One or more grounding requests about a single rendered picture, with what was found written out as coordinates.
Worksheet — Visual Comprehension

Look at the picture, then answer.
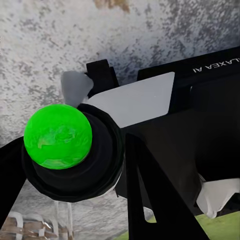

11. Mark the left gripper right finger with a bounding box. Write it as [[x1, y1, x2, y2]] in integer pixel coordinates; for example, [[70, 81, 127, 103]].
[[124, 133, 210, 240]]

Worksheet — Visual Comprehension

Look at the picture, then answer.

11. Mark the insectifuge atomizer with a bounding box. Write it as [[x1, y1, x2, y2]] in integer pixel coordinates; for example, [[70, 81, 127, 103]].
[[21, 71, 125, 204]]

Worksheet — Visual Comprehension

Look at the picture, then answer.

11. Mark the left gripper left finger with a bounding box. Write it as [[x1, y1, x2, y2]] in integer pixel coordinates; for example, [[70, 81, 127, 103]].
[[0, 136, 27, 230]]

